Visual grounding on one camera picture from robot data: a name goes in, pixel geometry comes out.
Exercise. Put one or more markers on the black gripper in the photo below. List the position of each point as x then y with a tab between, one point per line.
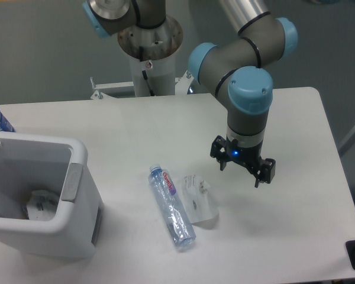
225	151

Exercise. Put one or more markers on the clear plastic bag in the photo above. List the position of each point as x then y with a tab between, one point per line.
198	201

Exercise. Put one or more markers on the clear plastic water bottle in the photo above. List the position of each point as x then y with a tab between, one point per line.
171	207

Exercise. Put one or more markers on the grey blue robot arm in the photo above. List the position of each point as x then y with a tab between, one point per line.
234	75

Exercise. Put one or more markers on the white trash inside can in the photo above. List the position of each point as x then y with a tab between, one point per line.
41	206

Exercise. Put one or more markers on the white plastic trash can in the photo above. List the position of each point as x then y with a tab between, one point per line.
31	162

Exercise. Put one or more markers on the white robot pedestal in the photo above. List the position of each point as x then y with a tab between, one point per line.
152	56

